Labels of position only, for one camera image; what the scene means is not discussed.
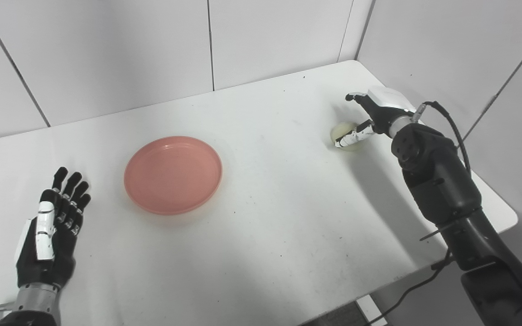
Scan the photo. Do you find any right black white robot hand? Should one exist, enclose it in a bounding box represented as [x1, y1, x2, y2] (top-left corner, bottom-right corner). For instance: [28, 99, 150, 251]
[334, 87, 416, 149]

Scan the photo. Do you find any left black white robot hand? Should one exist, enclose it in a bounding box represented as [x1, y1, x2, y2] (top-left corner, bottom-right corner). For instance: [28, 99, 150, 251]
[14, 167, 92, 290]

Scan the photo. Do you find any white steamed bun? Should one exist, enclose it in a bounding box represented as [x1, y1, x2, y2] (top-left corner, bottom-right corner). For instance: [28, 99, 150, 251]
[330, 121, 372, 152]

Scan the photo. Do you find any pink round plate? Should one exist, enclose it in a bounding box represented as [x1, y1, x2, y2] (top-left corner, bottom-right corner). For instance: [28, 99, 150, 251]
[124, 136, 223, 216]

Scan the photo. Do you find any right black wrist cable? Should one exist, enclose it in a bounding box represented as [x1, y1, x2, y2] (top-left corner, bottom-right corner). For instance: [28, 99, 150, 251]
[413, 101, 472, 177]

